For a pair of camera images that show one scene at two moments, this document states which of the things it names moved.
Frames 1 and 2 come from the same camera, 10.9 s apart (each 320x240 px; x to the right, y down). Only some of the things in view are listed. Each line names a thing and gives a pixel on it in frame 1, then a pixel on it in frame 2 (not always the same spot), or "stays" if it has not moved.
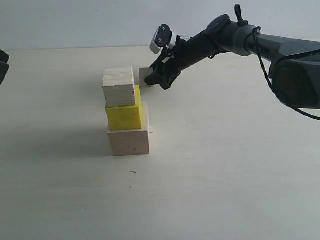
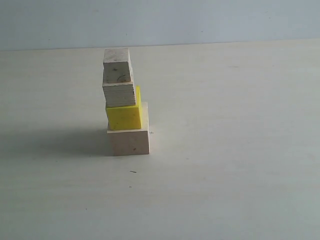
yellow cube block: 126,117 stays
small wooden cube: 143,73 → 117,66
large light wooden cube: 131,142 stays
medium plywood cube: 119,86 stays
